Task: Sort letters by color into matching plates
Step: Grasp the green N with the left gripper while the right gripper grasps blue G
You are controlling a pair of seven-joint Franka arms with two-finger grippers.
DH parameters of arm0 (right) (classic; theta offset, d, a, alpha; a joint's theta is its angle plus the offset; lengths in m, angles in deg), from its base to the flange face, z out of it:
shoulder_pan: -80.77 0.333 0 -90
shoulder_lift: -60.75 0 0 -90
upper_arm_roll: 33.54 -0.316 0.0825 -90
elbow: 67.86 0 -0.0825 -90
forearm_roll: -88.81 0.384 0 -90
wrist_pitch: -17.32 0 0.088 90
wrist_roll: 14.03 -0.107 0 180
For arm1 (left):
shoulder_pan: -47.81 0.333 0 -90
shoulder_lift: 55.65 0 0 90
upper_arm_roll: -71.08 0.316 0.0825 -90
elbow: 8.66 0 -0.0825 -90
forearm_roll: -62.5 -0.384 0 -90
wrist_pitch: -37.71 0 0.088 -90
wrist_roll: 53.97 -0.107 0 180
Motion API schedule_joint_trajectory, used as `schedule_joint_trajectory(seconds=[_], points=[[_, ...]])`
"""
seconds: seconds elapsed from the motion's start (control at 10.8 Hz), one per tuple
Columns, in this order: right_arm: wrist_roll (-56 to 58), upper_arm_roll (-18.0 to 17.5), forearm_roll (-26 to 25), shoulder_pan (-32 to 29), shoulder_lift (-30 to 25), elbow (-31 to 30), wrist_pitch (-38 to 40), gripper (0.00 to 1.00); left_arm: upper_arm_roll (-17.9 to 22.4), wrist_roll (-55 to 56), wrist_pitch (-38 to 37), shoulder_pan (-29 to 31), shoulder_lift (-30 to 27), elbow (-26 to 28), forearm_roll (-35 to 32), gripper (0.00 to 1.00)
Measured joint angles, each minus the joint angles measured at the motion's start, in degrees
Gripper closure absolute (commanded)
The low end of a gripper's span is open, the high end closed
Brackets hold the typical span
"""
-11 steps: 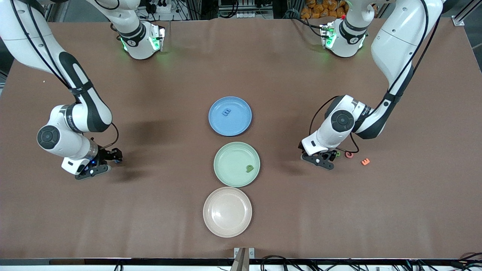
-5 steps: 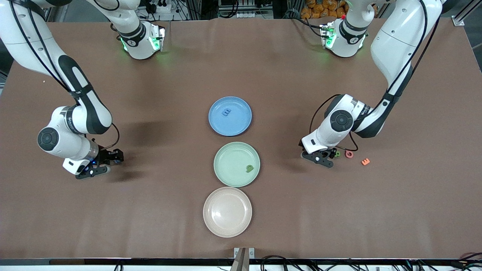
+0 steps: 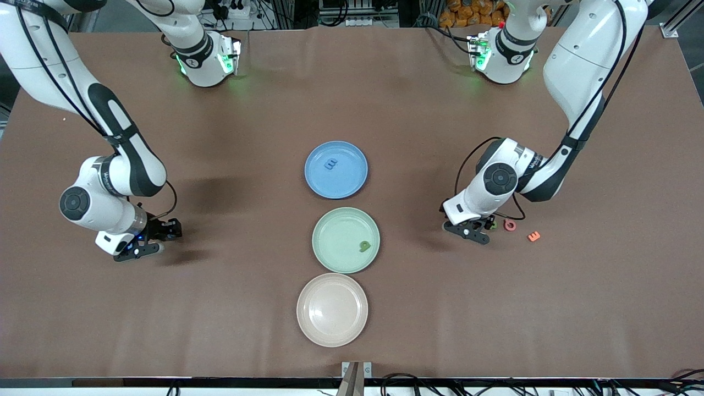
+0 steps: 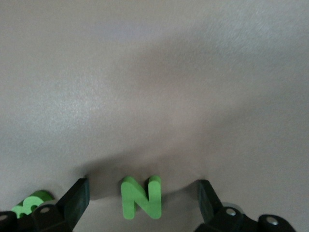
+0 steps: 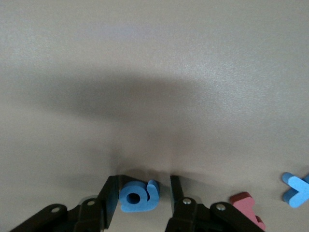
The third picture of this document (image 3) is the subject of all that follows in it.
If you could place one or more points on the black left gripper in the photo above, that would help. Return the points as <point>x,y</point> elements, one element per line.
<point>484,223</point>

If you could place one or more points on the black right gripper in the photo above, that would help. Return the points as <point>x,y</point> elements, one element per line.
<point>158,229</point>

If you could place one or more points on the green round plate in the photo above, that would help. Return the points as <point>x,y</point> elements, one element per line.
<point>335,253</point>

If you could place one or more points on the orange letter E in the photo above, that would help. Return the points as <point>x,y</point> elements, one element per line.
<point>533,236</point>

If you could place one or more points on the blue round plate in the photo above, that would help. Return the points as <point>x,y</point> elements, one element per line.
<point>344,151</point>

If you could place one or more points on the pink letter Q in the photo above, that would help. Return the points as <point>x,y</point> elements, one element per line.
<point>506,225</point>

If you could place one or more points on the grey metal bracket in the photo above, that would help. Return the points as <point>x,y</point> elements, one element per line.
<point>367,369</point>

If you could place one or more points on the silver aluminium profile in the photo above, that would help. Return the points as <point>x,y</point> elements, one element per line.
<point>674,27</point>

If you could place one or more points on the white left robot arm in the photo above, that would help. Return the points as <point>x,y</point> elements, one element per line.
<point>572,66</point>

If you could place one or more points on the long white power strip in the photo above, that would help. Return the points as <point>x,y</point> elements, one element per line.
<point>357,22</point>

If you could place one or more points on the blue letter E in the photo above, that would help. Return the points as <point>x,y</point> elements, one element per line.
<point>330,164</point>

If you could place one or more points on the orange mesh bag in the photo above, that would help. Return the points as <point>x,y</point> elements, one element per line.
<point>467,14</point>

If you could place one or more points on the pink beige round plate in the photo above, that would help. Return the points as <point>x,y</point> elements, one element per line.
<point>332,311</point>

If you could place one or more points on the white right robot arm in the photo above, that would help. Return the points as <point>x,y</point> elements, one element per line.
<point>104,214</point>

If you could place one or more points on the brown table mat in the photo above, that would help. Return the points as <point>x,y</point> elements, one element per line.
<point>165,330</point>

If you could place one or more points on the white power strip with plugs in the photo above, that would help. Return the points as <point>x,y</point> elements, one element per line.
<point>236,10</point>

